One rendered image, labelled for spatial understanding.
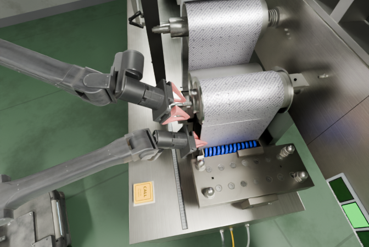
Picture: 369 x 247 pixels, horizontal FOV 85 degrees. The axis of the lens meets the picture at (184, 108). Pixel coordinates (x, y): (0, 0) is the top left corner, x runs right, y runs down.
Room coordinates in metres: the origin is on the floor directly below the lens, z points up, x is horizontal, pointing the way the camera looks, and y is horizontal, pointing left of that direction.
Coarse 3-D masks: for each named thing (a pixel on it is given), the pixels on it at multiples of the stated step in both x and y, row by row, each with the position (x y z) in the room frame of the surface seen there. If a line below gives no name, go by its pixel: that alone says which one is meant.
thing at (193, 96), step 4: (192, 92) 0.36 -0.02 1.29; (196, 92) 0.36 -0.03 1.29; (192, 96) 0.35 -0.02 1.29; (196, 96) 0.35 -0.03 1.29; (192, 100) 0.34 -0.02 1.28; (196, 100) 0.34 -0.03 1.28; (192, 104) 0.33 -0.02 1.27; (196, 104) 0.33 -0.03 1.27; (192, 108) 0.33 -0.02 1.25; (196, 108) 0.32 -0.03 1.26; (192, 112) 0.33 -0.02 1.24; (196, 112) 0.32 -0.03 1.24
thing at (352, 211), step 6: (348, 204) 0.08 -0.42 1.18; (354, 204) 0.08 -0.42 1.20; (348, 210) 0.07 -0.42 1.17; (354, 210) 0.07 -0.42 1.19; (348, 216) 0.06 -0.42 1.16; (354, 216) 0.06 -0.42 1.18; (360, 216) 0.05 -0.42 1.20; (354, 222) 0.04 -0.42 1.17; (360, 222) 0.04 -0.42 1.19; (366, 222) 0.04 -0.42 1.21
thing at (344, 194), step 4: (336, 180) 0.14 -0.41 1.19; (340, 180) 0.14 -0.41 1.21; (332, 184) 0.13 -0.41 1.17; (336, 184) 0.13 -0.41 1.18; (340, 184) 0.13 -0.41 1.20; (344, 184) 0.12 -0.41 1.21; (332, 188) 0.13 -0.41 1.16; (336, 188) 0.12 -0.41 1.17; (340, 188) 0.12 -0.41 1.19; (344, 188) 0.12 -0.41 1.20; (336, 192) 0.11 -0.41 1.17; (340, 192) 0.11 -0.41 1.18; (344, 192) 0.11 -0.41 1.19; (348, 192) 0.11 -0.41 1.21; (340, 196) 0.10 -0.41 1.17; (344, 196) 0.10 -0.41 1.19; (348, 196) 0.10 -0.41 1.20; (340, 200) 0.09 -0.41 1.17; (344, 200) 0.09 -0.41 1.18
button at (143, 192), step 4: (136, 184) 0.19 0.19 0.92; (140, 184) 0.19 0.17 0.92; (144, 184) 0.19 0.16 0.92; (148, 184) 0.19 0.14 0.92; (136, 188) 0.18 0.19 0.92; (140, 188) 0.18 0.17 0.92; (144, 188) 0.18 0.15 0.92; (148, 188) 0.18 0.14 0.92; (152, 188) 0.18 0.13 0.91; (136, 192) 0.16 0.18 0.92; (140, 192) 0.16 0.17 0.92; (144, 192) 0.16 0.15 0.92; (148, 192) 0.16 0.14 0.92; (152, 192) 0.16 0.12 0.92; (136, 196) 0.15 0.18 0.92; (140, 196) 0.15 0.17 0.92; (144, 196) 0.15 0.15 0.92; (148, 196) 0.15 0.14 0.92; (152, 196) 0.15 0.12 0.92; (136, 200) 0.13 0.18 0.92; (140, 200) 0.13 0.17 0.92; (144, 200) 0.13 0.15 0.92; (148, 200) 0.13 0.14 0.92; (152, 200) 0.13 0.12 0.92
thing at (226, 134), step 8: (248, 120) 0.32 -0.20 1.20; (256, 120) 0.33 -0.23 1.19; (264, 120) 0.33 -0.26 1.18; (208, 128) 0.30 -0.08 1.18; (216, 128) 0.30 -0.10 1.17; (224, 128) 0.31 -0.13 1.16; (232, 128) 0.31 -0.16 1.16; (240, 128) 0.32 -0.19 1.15; (248, 128) 0.32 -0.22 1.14; (256, 128) 0.33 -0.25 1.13; (264, 128) 0.33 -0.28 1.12; (200, 136) 0.30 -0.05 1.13; (208, 136) 0.30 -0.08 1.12; (216, 136) 0.31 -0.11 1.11; (224, 136) 0.31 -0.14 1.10; (232, 136) 0.32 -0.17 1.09; (240, 136) 0.32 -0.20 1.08; (248, 136) 0.33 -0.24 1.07; (256, 136) 0.33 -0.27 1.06; (208, 144) 0.30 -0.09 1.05; (216, 144) 0.31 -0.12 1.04; (224, 144) 0.31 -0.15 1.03; (232, 144) 0.32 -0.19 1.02
